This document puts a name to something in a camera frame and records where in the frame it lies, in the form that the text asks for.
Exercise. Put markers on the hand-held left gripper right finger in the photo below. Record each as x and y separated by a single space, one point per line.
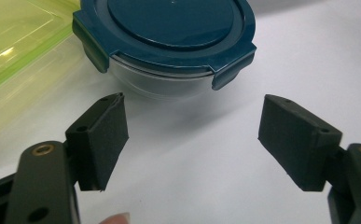
296 143

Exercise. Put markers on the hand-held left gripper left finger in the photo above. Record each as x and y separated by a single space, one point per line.
102 146

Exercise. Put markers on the round container with blue lid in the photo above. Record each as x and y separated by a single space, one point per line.
169 28

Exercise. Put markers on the rectangular container with green lid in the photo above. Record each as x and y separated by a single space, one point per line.
16 40

